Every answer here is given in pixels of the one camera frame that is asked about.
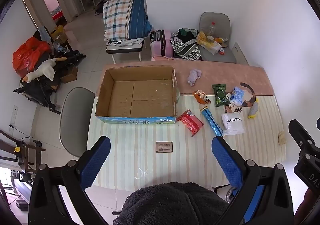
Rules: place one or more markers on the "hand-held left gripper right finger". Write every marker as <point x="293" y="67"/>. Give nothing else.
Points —
<point x="226" y="162"/>

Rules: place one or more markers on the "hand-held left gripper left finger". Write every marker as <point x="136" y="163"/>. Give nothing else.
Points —
<point x="96" y="162"/>

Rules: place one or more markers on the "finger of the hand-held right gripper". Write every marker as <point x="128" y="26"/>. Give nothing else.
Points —
<point x="301" y="137"/>
<point x="318" y="124"/>

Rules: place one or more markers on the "white soft packet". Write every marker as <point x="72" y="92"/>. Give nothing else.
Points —
<point x="233" y="124"/>

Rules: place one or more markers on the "long blue stick packet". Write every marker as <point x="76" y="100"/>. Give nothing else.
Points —
<point x="211" y="121"/>

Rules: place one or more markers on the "red packet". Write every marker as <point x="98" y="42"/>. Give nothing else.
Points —
<point x="190" y="122"/>

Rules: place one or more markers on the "yellow grey sponge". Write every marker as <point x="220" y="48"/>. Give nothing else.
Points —
<point x="253" y="110"/>

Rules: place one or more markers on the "blue tissue packet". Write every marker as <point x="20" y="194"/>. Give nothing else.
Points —
<point x="237" y="96"/>

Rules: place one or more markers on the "green wipes packet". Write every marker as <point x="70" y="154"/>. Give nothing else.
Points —
<point x="220" y="95"/>

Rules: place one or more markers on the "orange panda snack packet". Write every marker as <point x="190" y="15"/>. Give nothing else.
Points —
<point x="202" y="97"/>

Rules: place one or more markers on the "purple socks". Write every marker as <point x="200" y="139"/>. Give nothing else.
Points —
<point x="194" y="77"/>

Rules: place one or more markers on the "person's right forearm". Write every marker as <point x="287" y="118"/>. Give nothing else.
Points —
<point x="311" y="207"/>

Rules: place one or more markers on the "small beige tag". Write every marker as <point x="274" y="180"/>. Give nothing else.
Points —
<point x="282" y="138"/>

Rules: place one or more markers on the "grey round chair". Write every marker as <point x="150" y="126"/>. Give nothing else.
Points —
<point x="75" y="119"/>

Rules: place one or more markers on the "brown mat label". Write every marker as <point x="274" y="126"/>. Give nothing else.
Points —
<point x="164" y="146"/>

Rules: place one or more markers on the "dark fleece clothing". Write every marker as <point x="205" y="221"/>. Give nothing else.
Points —
<point x="172" y="205"/>

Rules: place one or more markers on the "black folded stroller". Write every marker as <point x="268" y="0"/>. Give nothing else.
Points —
<point x="40" y="92"/>

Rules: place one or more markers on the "small brown cardboard box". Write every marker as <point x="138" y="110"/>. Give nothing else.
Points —
<point x="69" y="75"/>

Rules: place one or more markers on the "white panel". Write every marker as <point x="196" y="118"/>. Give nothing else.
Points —
<point x="240" y="54"/>

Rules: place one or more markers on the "white goose plush toy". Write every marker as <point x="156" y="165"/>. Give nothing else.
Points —
<point x="47" y="68"/>

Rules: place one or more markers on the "small red white item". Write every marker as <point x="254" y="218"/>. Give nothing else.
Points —
<point x="222" y="51"/>

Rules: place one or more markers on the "white paper package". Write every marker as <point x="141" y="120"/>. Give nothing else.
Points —
<point x="214" y="47"/>

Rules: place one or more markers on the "black white patterned bag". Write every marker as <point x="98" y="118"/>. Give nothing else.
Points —
<point x="186" y="47"/>

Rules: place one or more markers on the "tape roll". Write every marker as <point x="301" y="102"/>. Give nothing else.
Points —
<point x="210" y="39"/>

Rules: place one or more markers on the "red plastic bag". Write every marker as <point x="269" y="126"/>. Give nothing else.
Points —
<point x="28" y="56"/>

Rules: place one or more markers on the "yellow plastic bag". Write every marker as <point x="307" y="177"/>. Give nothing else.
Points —
<point x="201" y="37"/>

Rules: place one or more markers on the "pink suitcase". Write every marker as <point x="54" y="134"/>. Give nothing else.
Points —
<point x="162" y="44"/>

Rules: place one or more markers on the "clear plastic bottle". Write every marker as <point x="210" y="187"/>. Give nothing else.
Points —
<point x="212" y="29"/>

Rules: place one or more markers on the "yellow cardboard box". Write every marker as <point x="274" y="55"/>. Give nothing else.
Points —
<point x="59" y="33"/>

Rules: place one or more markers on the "light blue cloth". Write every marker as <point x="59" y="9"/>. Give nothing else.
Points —
<point x="44" y="34"/>

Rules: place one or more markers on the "grey cushioned chair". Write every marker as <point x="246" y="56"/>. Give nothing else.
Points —
<point x="217" y="18"/>

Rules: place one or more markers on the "plaid bedding bundle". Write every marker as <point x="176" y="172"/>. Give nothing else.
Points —
<point x="125" y="17"/>

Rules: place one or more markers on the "white wall socket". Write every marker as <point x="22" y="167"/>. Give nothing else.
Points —
<point x="13" y="116"/>

